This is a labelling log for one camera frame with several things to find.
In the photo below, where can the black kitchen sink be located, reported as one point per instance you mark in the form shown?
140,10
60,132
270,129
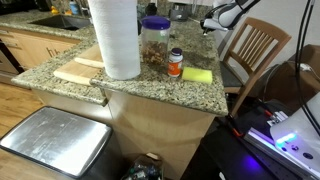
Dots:
61,22

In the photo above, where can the wooden chair grey cushion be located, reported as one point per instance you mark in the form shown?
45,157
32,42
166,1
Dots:
256,46

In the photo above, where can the yellow sponge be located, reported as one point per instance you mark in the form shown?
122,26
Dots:
197,75

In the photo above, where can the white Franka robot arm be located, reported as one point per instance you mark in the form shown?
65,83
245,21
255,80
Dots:
300,133

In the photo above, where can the light wooden cutting board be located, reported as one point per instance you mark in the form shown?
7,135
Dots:
75,73
91,58

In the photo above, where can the orange label pill bottle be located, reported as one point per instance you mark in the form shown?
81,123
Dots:
175,65

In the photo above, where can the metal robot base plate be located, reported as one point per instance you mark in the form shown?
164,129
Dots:
266,140

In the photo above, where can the white paper towel roll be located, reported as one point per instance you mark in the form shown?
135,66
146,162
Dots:
116,40

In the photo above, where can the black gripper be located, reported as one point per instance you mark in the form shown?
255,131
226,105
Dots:
205,26

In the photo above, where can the brown furniture piece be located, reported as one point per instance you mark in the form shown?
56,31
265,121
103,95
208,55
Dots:
283,86

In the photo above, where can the open bin with trash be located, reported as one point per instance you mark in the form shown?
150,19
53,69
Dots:
143,170

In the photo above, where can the purple lid nut jar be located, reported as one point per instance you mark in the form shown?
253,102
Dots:
155,43

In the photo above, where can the blue soap bottle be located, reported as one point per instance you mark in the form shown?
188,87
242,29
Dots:
74,8

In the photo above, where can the stainless steel trash can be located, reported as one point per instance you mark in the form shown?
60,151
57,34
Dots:
56,140

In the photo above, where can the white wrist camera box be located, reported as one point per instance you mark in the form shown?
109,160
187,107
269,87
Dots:
216,25

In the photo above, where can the black cup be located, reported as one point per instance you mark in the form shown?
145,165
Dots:
151,9

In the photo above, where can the yellow rubber duck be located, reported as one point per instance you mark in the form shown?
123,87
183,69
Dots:
54,10

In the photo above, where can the light wooden lower cabinet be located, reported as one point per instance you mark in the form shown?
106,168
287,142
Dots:
36,50

